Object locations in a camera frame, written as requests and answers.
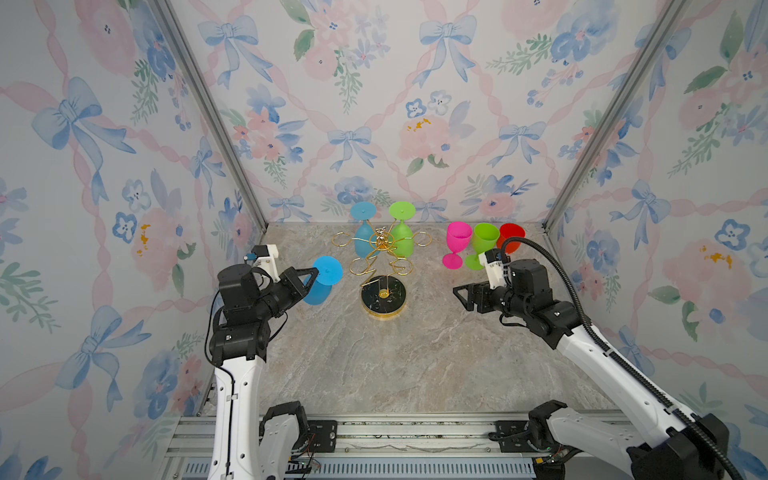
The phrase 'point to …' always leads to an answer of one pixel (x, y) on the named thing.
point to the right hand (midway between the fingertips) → (464, 286)
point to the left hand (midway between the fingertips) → (317, 268)
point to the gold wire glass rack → (384, 293)
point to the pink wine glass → (458, 236)
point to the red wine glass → (507, 231)
